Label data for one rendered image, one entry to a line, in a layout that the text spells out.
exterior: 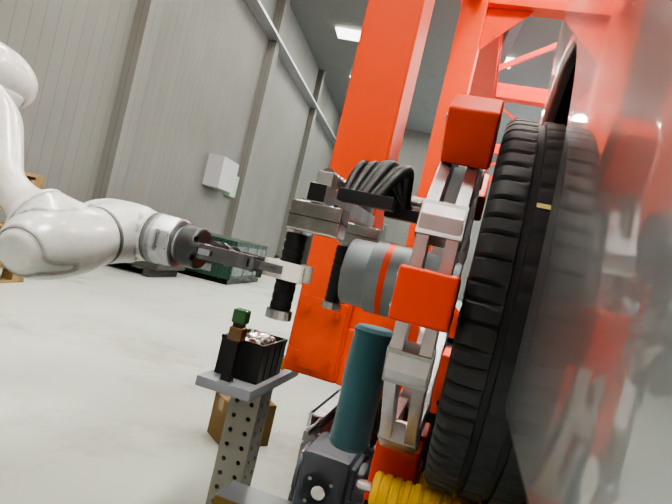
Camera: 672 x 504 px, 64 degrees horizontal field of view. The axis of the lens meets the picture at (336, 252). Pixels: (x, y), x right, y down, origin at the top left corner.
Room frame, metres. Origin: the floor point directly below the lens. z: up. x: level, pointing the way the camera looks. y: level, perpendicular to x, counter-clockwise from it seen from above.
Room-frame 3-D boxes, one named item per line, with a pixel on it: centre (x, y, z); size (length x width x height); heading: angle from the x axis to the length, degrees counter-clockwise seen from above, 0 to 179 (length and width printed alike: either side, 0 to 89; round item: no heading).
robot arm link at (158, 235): (0.96, 0.29, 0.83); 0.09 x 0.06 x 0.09; 165
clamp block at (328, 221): (0.89, 0.04, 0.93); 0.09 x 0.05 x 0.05; 75
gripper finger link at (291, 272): (0.88, 0.08, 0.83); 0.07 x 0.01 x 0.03; 75
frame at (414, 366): (1.00, -0.20, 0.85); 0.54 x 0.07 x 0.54; 165
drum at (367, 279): (1.02, -0.13, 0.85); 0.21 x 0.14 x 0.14; 75
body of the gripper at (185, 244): (0.94, 0.22, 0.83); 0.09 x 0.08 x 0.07; 75
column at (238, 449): (1.73, 0.16, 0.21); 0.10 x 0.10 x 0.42; 75
